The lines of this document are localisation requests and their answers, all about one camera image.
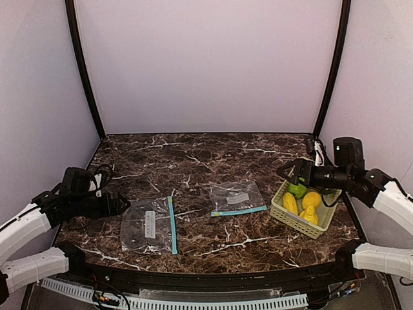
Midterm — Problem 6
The green toy fruit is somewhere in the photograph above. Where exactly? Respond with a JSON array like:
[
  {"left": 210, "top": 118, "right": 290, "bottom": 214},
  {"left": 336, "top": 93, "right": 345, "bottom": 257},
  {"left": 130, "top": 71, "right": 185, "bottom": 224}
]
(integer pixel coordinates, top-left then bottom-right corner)
[{"left": 288, "top": 183, "right": 307, "bottom": 200}]

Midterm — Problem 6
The white slotted cable duct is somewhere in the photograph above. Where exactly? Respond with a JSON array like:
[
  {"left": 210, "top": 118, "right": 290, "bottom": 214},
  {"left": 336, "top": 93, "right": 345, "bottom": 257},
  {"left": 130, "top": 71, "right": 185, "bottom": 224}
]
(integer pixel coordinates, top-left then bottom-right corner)
[{"left": 41, "top": 278, "right": 308, "bottom": 310}]

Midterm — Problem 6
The yellow toy lemon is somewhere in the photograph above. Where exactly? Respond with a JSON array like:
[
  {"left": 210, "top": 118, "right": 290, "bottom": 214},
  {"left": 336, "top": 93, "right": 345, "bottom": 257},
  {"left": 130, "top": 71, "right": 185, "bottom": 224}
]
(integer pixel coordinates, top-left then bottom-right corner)
[{"left": 302, "top": 192, "right": 322, "bottom": 209}]

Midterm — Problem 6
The clear zip bag blue zipper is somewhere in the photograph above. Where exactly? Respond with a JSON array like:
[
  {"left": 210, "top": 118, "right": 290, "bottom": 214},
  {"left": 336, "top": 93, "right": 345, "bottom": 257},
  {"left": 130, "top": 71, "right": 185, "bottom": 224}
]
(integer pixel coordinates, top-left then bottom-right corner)
[{"left": 120, "top": 196, "right": 178, "bottom": 255}]

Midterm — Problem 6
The left black frame post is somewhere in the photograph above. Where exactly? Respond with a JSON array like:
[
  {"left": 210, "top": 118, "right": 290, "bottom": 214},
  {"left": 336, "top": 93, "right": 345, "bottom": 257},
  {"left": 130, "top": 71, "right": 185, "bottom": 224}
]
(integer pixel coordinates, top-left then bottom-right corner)
[{"left": 65, "top": 0, "right": 106, "bottom": 141}]

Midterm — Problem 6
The black front table rail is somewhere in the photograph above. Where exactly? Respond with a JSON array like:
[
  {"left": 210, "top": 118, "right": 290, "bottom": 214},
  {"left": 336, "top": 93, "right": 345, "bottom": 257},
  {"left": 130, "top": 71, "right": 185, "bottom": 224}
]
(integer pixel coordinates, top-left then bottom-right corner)
[{"left": 56, "top": 262, "right": 357, "bottom": 293}]

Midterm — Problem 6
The pale green plastic basket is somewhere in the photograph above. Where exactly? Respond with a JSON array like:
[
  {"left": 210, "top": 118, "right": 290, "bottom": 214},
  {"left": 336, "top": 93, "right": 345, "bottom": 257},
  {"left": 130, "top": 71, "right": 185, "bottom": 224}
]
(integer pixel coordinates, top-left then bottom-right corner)
[{"left": 270, "top": 181, "right": 341, "bottom": 239}]

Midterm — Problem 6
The right black frame post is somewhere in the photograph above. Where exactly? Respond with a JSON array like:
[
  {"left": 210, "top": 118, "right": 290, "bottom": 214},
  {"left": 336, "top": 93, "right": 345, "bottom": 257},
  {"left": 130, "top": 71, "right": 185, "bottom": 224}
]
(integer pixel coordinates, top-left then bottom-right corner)
[{"left": 312, "top": 0, "right": 352, "bottom": 137}]

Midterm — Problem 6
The yellow toy pear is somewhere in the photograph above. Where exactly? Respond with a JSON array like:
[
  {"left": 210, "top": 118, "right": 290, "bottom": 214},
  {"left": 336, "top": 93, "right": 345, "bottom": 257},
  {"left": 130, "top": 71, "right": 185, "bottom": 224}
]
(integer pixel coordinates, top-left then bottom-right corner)
[{"left": 299, "top": 205, "right": 319, "bottom": 225}]

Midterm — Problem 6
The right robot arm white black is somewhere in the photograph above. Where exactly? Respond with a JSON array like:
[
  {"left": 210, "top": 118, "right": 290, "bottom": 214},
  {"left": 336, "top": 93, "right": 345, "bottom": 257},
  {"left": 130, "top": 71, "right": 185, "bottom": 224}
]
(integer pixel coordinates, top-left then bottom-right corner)
[{"left": 277, "top": 137, "right": 412, "bottom": 281}]

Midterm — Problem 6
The black frame post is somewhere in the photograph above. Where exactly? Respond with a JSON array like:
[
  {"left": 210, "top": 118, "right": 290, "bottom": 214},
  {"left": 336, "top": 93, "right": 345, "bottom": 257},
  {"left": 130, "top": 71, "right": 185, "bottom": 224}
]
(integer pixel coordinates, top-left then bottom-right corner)
[
  {"left": 65, "top": 0, "right": 106, "bottom": 141},
  {"left": 312, "top": 0, "right": 352, "bottom": 137}
]

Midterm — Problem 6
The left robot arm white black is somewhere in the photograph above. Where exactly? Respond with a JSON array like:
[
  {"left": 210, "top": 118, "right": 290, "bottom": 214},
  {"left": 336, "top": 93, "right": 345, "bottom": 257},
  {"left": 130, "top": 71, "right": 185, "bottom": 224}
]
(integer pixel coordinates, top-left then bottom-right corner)
[{"left": 1, "top": 165, "right": 130, "bottom": 302}]

